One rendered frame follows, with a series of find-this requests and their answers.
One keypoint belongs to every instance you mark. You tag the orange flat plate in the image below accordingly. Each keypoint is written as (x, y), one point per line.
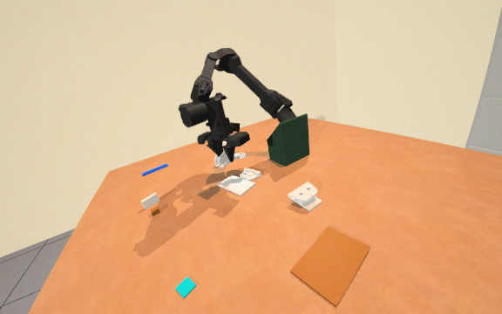
(330, 264)

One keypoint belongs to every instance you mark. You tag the cyan flat rectangular block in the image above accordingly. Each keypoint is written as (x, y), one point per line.
(185, 287)

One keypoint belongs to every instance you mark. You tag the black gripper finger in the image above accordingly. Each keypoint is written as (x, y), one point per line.
(217, 148)
(229, 152)

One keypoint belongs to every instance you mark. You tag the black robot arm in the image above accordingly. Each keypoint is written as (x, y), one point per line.
(204, 108)

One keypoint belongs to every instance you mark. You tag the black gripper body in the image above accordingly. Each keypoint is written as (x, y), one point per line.
(219, 131)

